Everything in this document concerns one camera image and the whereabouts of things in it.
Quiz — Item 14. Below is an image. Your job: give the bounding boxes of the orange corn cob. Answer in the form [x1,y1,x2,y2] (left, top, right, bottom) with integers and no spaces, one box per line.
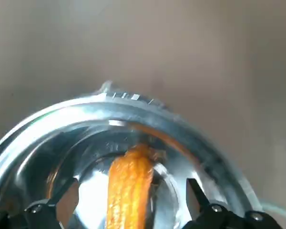
[106,143,155,229]

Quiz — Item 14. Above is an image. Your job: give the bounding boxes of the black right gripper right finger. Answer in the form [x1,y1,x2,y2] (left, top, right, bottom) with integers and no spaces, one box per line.
[185,177,281,229]

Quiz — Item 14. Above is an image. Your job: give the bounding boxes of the stainless steel pot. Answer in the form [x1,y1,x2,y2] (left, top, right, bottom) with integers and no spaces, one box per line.
[0,81,263,229]

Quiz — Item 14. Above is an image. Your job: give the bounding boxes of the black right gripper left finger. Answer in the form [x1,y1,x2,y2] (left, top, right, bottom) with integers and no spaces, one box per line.
[0,177,81,229]

